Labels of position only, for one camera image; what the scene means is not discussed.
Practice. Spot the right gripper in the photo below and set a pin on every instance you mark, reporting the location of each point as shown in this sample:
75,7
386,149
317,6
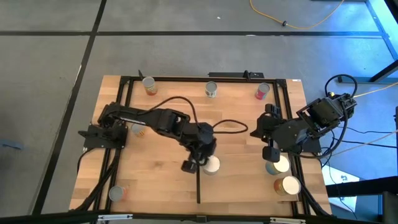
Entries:
269,132

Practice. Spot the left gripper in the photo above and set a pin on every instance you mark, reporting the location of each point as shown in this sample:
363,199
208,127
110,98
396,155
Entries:
203,149

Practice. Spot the pink label can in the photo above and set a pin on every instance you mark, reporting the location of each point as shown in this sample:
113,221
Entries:
262,91

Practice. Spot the yellow black patterned can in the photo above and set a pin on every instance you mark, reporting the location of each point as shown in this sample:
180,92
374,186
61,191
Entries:
139,130

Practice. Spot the orange yellow label can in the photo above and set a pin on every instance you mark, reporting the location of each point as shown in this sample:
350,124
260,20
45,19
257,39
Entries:
148,82

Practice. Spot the orange red label can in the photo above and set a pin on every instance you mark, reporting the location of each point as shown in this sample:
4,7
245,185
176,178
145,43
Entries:
116,193

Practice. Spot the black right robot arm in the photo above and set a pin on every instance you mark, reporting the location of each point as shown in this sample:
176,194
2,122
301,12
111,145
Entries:
323,113

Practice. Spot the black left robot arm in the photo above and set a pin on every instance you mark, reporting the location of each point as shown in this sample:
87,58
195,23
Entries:
164,119

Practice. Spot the blue yellow label can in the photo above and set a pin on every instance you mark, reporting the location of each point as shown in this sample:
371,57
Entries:
281,165

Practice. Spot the orange brown label can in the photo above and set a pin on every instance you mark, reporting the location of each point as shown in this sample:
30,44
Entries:
289,185

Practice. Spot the black flat bar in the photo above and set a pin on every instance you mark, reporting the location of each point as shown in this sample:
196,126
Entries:
227,75

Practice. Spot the yellow power plug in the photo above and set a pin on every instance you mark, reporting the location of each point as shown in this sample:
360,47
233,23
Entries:
332,93

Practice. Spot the white printed sheet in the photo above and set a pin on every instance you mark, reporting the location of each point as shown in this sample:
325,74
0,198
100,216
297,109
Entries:
334,172

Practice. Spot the black metal floor stand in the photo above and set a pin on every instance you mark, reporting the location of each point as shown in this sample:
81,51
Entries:
357,80

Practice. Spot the black metal beam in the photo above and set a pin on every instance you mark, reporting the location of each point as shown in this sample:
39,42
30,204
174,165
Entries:
367,186

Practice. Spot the dark box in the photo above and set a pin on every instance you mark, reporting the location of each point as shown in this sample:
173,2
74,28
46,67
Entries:
390,208

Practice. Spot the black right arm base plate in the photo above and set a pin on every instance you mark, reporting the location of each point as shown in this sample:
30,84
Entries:
314,146

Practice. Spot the long black frame beam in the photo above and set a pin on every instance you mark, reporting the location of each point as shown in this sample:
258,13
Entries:
161,220

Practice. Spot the black aluminium table frame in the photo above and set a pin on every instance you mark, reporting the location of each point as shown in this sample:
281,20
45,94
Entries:
174,79

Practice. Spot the silver aluminium bracket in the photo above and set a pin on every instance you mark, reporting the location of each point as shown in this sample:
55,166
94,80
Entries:
287,220
115,216

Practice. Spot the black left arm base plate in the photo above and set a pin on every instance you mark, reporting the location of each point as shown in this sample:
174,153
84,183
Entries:
93,140

